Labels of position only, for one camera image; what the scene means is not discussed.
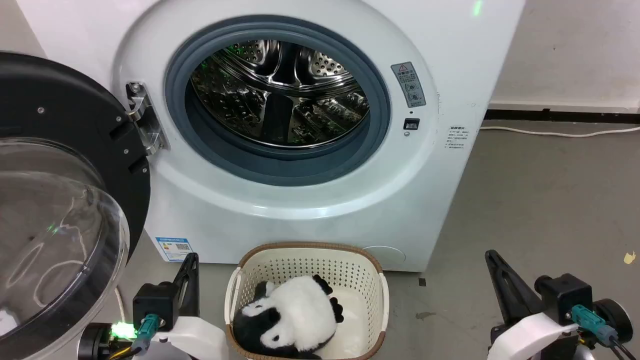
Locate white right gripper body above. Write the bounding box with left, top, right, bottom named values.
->
left=488, top=310, right=582, bottom=360

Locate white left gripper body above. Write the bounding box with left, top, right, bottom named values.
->
left=144, top=315, right=230, bottom=360

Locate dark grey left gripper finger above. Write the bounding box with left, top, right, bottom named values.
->
left=172, top=252, right=201, bottom=318

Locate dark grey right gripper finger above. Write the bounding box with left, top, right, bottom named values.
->
left=484, top=249, right=544, bottom=327

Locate white front-load washing machine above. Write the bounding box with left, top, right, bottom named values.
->
left=15, top=0, right=527, bottom=274

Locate blue white energy label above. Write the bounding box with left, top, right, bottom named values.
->
left=155, top=236, right=194, bottom=263

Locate black white panda plush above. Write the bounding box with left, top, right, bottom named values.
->
left=232, top=274, right=345, bottom=360

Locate cream plastic laundry basket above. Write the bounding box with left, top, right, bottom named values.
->
left=223, top=242, right=390, bottom=360

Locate round white filter cover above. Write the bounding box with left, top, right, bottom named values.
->
left=361, top=245, right=407, bottom=266

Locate grey rubber door gasket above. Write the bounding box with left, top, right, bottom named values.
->
left=164, top=15, right=392, bottom=187

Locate small printed text label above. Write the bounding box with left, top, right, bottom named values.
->
left=444, top=126, right=470, bottom=151

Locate metal door hinge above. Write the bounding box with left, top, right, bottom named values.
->
left=125, top=81, right=169, bottom=156

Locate black baseboard strip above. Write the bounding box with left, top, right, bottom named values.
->
left=483, top=108, right=640, bottom=125

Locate stainless steel washer drum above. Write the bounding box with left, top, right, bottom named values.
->
left=189, top=39, right=371, bottom=149

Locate black washer door, clear glass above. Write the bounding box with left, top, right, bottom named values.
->
left=0, top=51, right=152, bottom=360

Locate grey warning sticker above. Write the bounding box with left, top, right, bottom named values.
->
left=390, top=61, right=427, bottom=109

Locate teal left connector cable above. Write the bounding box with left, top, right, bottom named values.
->
left=131, top=314, right=162, bottom=355

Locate teal connector cable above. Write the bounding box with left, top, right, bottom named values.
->
left=571, top=304, right=640, bottom=360
left=131, top=314, right=162, bottom=355

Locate teal right connector cable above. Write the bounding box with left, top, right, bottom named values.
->
left=571, top=304, right=640, bottom=360

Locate short white cable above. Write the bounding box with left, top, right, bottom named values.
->
left=113, top=286, right=127, bottom=325

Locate long white floor cable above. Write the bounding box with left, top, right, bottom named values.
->
left=479, top=125, right=640, bottom=139

